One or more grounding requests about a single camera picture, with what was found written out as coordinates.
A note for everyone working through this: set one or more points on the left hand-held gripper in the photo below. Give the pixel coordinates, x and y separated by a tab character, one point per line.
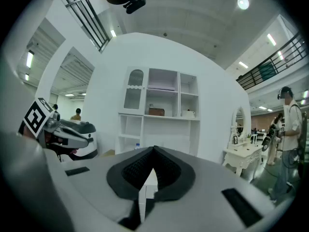
36	117

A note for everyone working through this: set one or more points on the black balcony railing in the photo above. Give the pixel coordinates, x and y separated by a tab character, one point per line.
272	65
87	16

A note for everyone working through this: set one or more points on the white dressing table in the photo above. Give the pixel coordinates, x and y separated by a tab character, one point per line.
241	155

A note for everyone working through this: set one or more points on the small black photo frame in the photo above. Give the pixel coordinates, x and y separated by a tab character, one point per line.
235	140

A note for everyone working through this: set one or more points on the black head-mounted camera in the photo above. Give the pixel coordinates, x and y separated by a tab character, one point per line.
135	5

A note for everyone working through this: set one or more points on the round ceiling lamp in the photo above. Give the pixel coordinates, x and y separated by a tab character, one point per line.
243	3

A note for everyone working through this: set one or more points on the white bin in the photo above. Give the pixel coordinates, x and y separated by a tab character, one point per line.
188	114

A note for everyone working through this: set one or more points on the white shelving cabinet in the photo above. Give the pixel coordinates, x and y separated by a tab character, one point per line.
169	129

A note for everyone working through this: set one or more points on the clear blue-capped water bottle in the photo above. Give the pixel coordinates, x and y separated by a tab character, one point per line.
137	147

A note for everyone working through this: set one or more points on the oval white-framed mirror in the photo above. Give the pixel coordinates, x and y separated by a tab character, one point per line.
239	122

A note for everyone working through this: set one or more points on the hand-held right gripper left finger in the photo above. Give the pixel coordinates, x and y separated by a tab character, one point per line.
96	178

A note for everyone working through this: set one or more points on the small potted plant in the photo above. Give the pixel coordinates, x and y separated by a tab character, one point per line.
248	137

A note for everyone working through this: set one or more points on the ceiling tube light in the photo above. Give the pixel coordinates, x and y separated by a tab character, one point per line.
243	64
271	39
113	33
29	59

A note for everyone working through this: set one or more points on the brown wooden box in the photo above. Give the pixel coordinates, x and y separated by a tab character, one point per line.
156	111

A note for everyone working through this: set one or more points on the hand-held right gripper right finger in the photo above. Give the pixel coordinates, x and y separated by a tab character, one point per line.
205	185

